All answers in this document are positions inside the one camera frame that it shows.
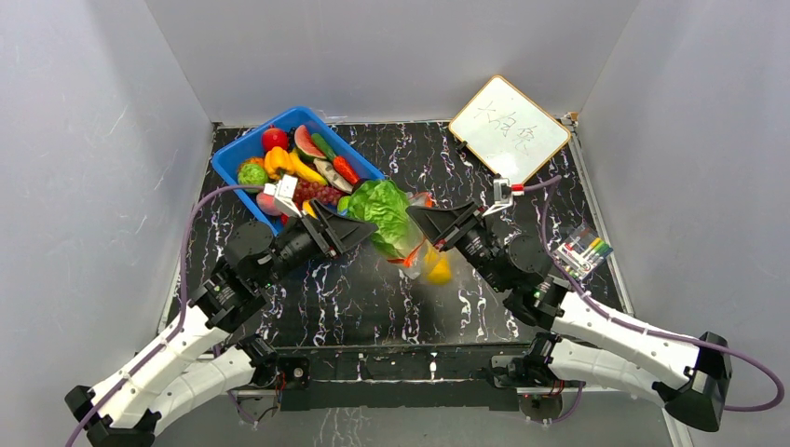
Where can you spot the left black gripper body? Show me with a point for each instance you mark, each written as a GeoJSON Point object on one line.
{"type": "Point", "coordinates": [301, 246]}

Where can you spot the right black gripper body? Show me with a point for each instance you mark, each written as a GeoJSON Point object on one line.
{"type": "Point", "coordinates": [457, 231]}

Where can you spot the clear zip top bag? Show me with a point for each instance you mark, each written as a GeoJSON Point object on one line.
{"type": "Point", "coordinates": [419, 247]}

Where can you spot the yellow toy mango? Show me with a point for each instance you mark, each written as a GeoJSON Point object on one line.
{"type": "Point", "coordinates": [437, 268]}

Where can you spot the green toy lettuce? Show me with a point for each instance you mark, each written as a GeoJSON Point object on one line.
{"type": "Point", "coordinates": [383, 203]}

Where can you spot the green toy custard apple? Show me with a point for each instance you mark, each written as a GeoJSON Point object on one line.
{"type": "Point", "coordinates": [252, 174]}

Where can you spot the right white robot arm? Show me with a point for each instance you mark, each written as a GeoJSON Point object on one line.
{"type": "Point", "coordinates": [576, 343]}

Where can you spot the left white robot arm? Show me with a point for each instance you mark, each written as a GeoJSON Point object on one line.
{"type": "Point", "coordinates": [166, 379]}

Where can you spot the toy peach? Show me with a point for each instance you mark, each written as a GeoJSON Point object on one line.
{"type": "Point", "coordinates": [267, 204]}

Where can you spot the toy purple grapes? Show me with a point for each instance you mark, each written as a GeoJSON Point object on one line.
{"type": "Point", "coordinates": [325, 194]}

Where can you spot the toy mushroom slice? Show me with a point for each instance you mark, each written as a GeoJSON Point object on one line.
{"type": "Point", "coordinates": [334, 179]}

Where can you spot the toy carrot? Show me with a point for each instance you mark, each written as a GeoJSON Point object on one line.
{"type": "Point", "coordinates": [344, 169]}

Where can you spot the toy banana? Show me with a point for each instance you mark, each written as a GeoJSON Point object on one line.
{"type": "Point", "coordinates": [305, 172]}

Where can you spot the green toy cucumber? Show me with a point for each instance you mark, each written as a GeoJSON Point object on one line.
{"type": "Point", "coordinates": [325, 148]}

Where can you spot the yellow toy bell pepper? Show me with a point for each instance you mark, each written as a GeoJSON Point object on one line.
{"type": "Point", "coordinates": [277, 163]}

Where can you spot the toy watermelon slice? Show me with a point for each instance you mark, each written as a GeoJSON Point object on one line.
{"type": "Point", "coordinates": [305, 146]}

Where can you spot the pack of coloured markers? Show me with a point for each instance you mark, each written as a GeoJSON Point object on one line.
{"type": "Point", "coordinates": [582, 252]}

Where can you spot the white dry-erase board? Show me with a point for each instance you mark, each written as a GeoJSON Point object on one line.
{"type": "Point", "coordinates": [507, 131]}

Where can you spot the blue plastic bin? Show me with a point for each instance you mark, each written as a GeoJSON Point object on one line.
{"type": "Point", "coordinates": [248, 148]}

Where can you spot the red toy pomegranate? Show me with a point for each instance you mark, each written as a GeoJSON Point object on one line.
{"type": "Point", "coordinates": [274, 137]}

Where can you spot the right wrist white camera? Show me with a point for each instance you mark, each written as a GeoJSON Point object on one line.
{"type": "Point", "coordinates": [504, 193]}

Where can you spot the wrist white camera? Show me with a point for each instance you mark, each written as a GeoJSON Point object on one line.
{"type": "Point", "coordinates": [282, 192]}
{"type": "Point", "coordinates": [504, 193]}

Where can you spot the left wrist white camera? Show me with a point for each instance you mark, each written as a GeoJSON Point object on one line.
{"type": "Point", "coordinates": [282, 192]}

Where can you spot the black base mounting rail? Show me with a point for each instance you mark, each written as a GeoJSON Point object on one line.
{"type": "Point", "coordinates": [395, 373]}

